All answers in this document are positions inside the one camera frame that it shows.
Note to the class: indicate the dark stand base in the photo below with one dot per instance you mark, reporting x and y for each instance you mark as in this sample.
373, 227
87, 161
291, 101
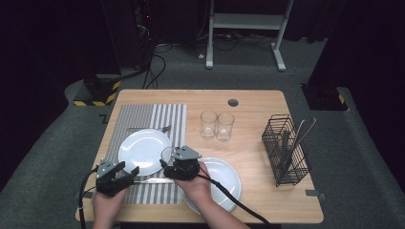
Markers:
323, 98

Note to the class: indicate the black yellow striped base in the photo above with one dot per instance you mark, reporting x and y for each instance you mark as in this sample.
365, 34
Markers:
102, 90

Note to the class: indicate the grey striped placemat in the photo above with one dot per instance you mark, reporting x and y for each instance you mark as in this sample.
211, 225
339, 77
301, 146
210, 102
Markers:
165, 114

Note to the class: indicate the person's right hand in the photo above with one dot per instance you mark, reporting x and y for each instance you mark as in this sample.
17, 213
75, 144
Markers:
194, 187

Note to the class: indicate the metal knife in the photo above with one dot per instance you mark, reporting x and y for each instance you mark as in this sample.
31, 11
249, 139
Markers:
153, 180

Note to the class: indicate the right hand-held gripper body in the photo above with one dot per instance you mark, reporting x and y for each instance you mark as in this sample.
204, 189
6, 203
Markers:
184, 163

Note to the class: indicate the person's left hand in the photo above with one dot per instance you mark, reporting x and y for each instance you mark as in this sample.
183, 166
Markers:
106, 206

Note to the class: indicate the white metal stand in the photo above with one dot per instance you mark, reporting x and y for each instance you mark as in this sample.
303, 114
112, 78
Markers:
248, 21

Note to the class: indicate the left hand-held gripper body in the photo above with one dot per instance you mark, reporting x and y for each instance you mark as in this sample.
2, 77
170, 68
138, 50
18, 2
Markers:
110, 183

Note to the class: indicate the dark equipment rack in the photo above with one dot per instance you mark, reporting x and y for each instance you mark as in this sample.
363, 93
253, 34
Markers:
144, 31

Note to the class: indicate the grey tape strip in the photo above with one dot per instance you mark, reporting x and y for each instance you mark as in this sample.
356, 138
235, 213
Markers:
86, 194
313, 192

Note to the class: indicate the metal fork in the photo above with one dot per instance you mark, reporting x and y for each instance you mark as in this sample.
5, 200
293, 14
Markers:
149, 129

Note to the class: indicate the grey metal utensil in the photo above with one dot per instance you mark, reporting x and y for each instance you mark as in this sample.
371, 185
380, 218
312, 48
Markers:
284, 143

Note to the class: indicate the clear drinking glass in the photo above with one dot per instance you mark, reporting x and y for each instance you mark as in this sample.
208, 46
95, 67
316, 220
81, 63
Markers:
166, 154
208, 124
225, 127

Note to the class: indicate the white plate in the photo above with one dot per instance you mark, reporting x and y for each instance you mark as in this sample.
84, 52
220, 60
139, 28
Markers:
143, 149
226, 178

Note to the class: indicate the grey table grommet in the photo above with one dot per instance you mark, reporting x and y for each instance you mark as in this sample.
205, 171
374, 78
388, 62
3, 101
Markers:
233, 102

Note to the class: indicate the silver spoon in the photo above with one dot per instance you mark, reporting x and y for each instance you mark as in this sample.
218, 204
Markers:
309, 126

